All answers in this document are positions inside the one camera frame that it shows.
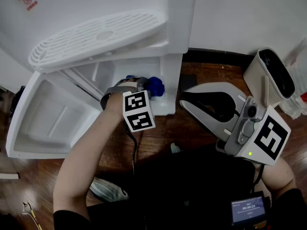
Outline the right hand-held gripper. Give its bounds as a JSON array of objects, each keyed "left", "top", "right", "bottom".
[{"left": 178, "top": 81, "right": 292, "bottom": 166}]

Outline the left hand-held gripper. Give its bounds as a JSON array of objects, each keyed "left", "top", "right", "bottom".
[{"left": 99, "top": 76, "right": 156, "bottom": 133}]

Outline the blue cloth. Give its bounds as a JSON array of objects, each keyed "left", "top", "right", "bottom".
[{"left": 125, "top": 74, "right": 165, "bottom": 98}]

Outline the white water dispenser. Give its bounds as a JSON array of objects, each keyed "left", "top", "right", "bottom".
[{"left": 0, "top": 0, "right": 198, "bottom": 160}]

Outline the person's right forearm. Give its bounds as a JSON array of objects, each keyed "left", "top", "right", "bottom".
[{"left": 254, "top": 157, "right": 296, "bottom": 194}]

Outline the person's left forearm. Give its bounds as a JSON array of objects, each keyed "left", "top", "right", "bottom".
[{"left": 53, "top": 92, "right": 128, "bottom": 215}]

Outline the grey sneaker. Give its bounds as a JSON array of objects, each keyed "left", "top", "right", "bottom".
[
  {"left": 89, "top": 177, "right": 129, "bottom": 203},
  {"left": 170, "top": 142, "right": 183, "bottom": 154}
]

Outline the beige slim waste bin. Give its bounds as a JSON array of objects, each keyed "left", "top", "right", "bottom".
[{"left": 243, "top": 47, "right": 296, "bottom": 109}]

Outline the white drip tray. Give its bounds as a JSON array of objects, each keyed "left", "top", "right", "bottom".
[{"left": 28, "top": 8, "right": 167, "bottom": 74}]

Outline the clear bag of bottles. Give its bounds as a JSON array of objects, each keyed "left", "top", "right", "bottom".
[{"left": 279, "top": 38, "right": 307, "bottom": 120}]

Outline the black screen device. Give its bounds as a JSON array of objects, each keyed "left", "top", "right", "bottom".
[{"left": 230, "top": 195, "right": 272, "bottom": 227}]

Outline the white plank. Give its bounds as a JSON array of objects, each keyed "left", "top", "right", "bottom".
[{"left": 0, "top": 172, "right": 19, "bottom": 180}]

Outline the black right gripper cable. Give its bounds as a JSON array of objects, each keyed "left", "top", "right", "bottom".
[{"left": 250, "top": 164, "right": 265, "bottom": 194}]

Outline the yellow and white cable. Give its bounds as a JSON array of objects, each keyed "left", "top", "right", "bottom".
[{"left": 22, "top": 201, "right": 44, "bottom": 230}]

